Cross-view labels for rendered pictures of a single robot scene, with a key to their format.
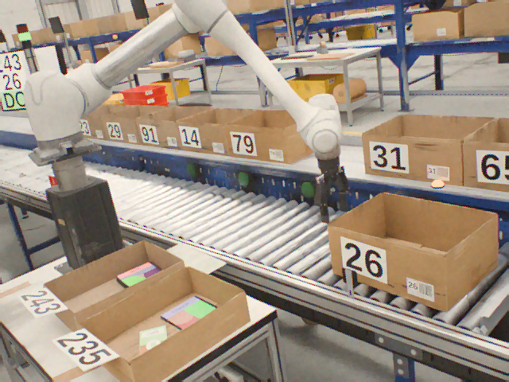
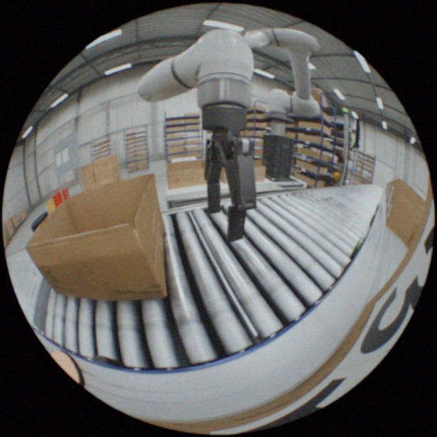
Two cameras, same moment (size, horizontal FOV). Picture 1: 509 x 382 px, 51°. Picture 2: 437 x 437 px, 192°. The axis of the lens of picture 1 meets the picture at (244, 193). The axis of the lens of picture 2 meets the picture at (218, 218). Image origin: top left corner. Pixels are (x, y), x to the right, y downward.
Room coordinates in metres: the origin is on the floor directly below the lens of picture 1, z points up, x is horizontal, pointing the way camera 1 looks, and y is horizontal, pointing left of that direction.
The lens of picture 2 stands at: (1.80, -0.54, 1.00)
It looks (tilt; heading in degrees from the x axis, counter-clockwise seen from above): 31 degrees down; 109
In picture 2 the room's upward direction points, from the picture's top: straight up
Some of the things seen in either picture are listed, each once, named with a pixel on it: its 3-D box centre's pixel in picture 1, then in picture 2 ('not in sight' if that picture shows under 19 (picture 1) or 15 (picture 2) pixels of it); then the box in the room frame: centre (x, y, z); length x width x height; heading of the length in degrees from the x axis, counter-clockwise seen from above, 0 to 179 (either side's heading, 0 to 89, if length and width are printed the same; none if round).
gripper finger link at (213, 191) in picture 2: (324, 213); (213, 199); (1.69, -0.26, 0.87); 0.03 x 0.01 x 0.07; 41
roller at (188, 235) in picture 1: (224, 218); (328, 215); (2.16, 0.10, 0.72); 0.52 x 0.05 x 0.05; 131
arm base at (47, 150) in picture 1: (62, 143); (276, 115); (1.85, 0.59, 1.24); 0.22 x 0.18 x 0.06; 26
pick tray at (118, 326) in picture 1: (165, 321); (187, 171); (1.30, 0.28, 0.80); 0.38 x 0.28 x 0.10; 129
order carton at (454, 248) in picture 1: (410, 244); (91, 233); (1.43, -0.47, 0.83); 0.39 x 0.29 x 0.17; 38
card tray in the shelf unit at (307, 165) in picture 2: not in sight; (311, 167); (2.48, 1.60, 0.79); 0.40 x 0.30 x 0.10; 132
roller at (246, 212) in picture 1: (235, 221); (323, 217); (2.11, 0.06, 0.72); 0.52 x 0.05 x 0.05; 131
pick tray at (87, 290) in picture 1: (116, 285); (234, 168); (1.57, 0.46, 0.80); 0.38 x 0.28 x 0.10; 125
